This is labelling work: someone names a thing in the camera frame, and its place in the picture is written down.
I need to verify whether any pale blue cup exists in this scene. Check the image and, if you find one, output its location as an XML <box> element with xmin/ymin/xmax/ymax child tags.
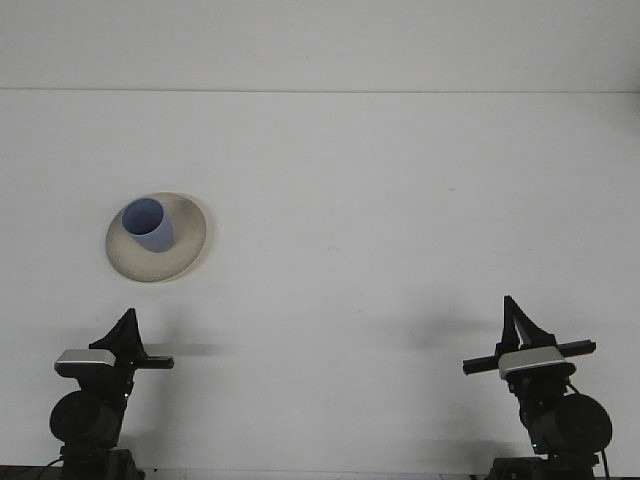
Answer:
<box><xmin>122</xmin><ymin>197</ymin><xmax>175</xmax><ymax>255</ymax></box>

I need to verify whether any pale round plate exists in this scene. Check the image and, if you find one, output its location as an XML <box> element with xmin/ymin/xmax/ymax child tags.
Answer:
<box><xmin>104</xmin><ymin>191</ymin><xmax>208</xmax><ymax>284</ymax></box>

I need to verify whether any grey camera box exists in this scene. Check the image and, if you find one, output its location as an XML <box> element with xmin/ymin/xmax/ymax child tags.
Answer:
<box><xmin>497</xmin><ymin>345</ymin><xmax>577</xmax><ymax>380</ymax></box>
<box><xmin>54</xmin><ymin>348</ymin><xmax>117</xmax><ymax>378</ymax></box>

